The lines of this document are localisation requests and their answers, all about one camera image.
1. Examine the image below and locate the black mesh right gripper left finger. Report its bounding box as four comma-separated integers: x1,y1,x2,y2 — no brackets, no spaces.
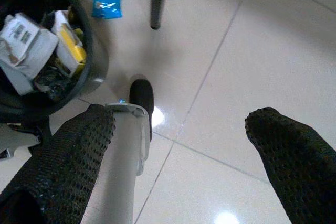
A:
0,103,117,224

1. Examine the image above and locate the black table leg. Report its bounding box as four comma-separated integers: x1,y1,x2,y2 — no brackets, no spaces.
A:
150,0,169,30

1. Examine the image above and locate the dark grey rubbish bin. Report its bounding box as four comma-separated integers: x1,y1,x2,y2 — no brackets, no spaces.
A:
0,0,110,124

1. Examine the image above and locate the yellow and white box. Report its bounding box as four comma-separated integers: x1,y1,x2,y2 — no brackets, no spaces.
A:
51,10,88,78

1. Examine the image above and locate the white cardboard box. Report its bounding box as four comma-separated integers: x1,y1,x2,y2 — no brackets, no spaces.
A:
0,13,59,96

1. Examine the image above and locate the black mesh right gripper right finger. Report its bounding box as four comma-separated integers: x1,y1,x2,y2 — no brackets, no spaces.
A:
245,106,336,224

